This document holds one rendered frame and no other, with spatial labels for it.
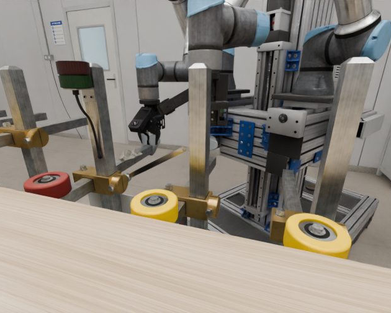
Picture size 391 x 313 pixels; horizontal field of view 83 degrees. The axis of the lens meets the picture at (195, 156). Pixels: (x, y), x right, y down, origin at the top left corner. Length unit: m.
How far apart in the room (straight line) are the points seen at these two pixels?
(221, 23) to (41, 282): 0.50
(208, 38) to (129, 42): 3.28
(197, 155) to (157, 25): 3.15
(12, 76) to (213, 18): 0.51
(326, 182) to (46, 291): 0.43
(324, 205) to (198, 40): 0.40
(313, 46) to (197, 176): 0.68
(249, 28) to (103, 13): 3.60
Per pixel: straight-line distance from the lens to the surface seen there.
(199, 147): 0.44
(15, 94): 0.73
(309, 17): 1.22
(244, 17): 0.55
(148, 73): 0.81
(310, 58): 0.97
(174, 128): 3.45
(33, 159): 0.77
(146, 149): 0.82
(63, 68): 0.51
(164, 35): 3.45
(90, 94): 0.55
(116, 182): 0.58
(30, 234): 0.39
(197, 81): 0.42
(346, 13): 0.87
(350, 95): 0.42
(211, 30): 0.50
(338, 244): 0.35
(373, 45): 0.88
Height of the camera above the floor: 1.10
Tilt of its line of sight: 20 degrees down
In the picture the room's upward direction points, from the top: straight up
